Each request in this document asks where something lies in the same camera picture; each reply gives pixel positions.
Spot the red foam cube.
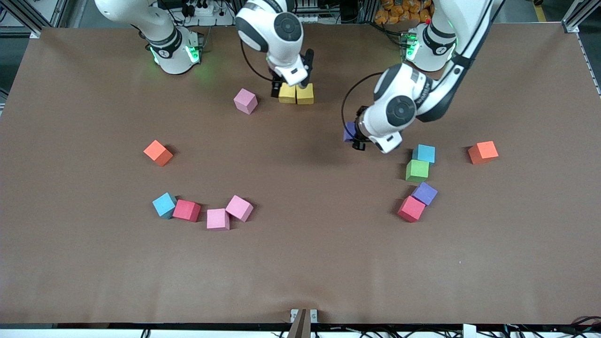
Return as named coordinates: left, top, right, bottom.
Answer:
left=172, top=200, right=201, bottom=223
left=397, top=195, right=426, bottom=223

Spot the light blue foam cube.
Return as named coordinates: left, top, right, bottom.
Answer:
left=152, top=192, right=177, bottom=220
left=412, top=144, right=436, bottom=164

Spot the light pink foam cube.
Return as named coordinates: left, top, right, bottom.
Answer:
left=225, top=195, right=254, bottom=223
left=234, top=88, right=258, bottom=115

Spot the green foam cube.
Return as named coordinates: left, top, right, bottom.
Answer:
left=406, top=159, right=430, bottom=183

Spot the white power strip with plugs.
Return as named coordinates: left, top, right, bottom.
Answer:
left=181, top=0, right=235, bottom=27

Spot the orange foam cube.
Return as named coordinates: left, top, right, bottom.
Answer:
left=143, top=140, right=174, bottom=167
left=468, top=141, right=499, bottom=165

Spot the bag of oranges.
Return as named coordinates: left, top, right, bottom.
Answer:
left=374, top=0, right=433, bottom=25

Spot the brown table cover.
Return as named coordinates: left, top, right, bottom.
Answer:
left=0, top=23, right=601, bottom=325

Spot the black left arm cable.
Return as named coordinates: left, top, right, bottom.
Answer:
left=341, top=71, right=390, bottom=137

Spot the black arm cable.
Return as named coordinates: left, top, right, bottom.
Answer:
left=240, top=40, right=277, bottom=83
left=341, top=71, right=390, bottom=137

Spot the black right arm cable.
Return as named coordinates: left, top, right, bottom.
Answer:
left=240, top=40, right=277, bottom=83

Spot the metal bracket with post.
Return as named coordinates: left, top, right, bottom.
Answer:
left=287, top=308, right=318, bottom=338

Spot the aluminium table edge rail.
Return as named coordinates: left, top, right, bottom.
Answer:
left=577, top=32, right=601, bottom=98

